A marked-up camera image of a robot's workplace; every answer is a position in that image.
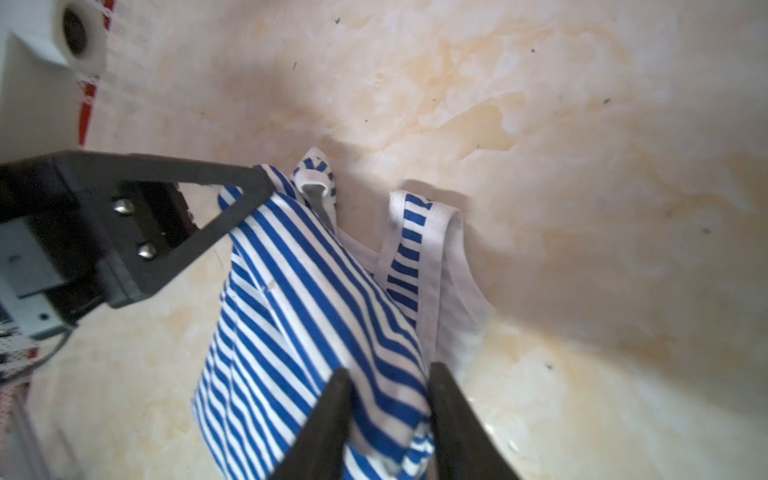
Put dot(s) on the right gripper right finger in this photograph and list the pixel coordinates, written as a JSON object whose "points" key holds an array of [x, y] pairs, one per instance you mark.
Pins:
{"points": [[463, 449]]}

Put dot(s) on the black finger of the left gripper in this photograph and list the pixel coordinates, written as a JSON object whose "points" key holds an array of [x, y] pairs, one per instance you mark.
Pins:
{"points": [[137, 261]]}

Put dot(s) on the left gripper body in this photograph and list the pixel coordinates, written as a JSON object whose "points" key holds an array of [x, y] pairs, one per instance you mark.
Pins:
{"points": [[79, 229]]}

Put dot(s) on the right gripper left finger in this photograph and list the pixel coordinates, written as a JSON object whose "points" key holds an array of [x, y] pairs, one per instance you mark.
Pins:
{"points": [[318, 452]]}

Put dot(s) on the blue white striped tank top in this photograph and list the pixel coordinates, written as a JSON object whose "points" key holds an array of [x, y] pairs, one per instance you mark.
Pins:
{"points": [[303, 299]]}

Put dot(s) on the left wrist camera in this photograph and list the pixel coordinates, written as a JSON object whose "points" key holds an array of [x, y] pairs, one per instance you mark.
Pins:
{"points": [[47, 47]]}

